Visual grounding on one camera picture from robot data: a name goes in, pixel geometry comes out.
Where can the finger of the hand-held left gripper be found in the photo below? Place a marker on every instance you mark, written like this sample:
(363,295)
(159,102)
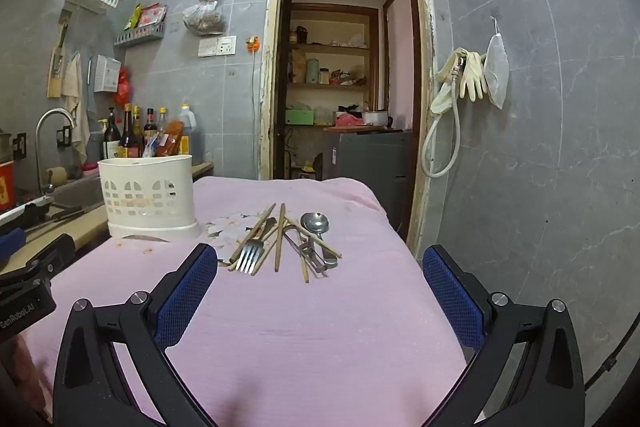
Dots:
(55,249)
(10,240)

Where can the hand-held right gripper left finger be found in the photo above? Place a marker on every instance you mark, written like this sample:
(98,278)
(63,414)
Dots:
(185,302)

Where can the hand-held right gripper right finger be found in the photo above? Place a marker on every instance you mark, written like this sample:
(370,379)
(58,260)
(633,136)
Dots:
(455,302)

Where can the metal fork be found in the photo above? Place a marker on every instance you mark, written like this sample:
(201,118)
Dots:
(250,253)

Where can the wooden chopstick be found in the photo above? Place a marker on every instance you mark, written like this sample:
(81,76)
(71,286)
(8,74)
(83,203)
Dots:
(279,237)
(303,262)
(265,252)
(320,243)
(252,236)

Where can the white plastic utensil holder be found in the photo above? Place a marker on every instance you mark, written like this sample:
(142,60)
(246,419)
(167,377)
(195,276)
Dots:
(150,202)

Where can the metal utensil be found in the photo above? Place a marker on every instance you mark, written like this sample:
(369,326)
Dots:
(312,259)

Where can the metal spoon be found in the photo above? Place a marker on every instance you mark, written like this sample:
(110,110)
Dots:
(315,222)

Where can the person's left hand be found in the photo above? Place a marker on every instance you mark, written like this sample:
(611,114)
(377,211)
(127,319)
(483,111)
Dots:
(17,362)

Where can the red cup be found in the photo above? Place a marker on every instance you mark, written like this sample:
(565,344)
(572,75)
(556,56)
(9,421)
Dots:
(5,187)

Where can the steel sink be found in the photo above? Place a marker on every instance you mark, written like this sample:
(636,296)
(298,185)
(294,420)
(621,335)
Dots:
(80,192)

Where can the metal faucet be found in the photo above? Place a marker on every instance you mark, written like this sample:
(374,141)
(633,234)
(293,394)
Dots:
(39,147)

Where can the pink floral blanket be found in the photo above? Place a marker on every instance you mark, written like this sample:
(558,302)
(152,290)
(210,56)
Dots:
(300,332)

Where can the brown bottle white label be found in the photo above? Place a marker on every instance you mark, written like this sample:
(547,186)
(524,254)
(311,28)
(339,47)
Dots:
(111,137)

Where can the dark bottle red label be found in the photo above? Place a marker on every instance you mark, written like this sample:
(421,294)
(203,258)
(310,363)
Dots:
(128,137)

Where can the dark bottle red cap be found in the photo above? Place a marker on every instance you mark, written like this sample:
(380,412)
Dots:
(150,127)

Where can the orange spice packet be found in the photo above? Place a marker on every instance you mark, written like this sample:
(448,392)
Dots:
(172,137)

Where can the beige hanging towel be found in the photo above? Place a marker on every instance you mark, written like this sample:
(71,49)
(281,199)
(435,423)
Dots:
(75,87)

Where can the grey appliance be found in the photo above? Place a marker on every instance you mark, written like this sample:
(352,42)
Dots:
(370,162)

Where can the bottle with yellow cap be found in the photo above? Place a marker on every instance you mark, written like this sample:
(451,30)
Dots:
(162,122)

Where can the dark oil jug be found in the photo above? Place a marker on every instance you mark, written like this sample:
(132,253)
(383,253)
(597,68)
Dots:
(190,132)

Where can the wooden cutting board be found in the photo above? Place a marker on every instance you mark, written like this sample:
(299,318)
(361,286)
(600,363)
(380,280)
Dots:
(56,72)

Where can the red plastic bag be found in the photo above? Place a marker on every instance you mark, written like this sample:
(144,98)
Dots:
(123,87)

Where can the white basket lower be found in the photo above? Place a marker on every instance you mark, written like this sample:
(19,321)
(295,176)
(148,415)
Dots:
(106,74)

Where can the small metal pot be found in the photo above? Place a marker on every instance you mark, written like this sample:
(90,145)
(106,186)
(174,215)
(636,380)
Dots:
(375,118)

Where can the pink cloth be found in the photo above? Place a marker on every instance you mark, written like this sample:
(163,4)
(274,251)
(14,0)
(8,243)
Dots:
(349,120)

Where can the green box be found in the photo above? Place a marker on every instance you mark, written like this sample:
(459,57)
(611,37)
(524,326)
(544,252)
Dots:
(299,118)

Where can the white mesh bag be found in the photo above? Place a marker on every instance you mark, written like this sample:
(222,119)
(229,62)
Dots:
(497,72)

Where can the yellow green snack packet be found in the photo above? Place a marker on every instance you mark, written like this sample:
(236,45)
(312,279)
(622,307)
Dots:
(132,16)

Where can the red snack packet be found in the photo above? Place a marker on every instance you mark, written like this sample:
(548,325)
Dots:
(152,14)

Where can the wooden shelf unit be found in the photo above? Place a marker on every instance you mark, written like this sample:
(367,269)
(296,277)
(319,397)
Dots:
(372,57)

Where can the white jar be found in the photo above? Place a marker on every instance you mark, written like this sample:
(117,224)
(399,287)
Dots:
(325,77)

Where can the green canister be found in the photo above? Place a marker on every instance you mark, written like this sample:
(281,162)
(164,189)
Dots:
(312,72)

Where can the hanging clear plastic bag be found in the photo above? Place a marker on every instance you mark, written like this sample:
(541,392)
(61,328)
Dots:
(202,14)

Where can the black wall socket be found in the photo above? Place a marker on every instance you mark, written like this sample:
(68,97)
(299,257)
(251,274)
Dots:
(19,146)
(64,137)

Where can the grey wall shelf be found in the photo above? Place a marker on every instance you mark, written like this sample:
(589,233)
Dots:
(140,36)

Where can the white wall switch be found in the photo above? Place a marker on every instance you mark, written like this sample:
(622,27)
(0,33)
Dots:
(206,47)

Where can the white wall outlet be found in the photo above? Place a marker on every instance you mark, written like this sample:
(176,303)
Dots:
(226,45)

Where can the wooden door frame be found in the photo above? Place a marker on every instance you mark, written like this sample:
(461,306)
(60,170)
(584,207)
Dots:
(272,57)

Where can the orange wall hook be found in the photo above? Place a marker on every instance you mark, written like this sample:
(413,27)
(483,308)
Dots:
(253,43)

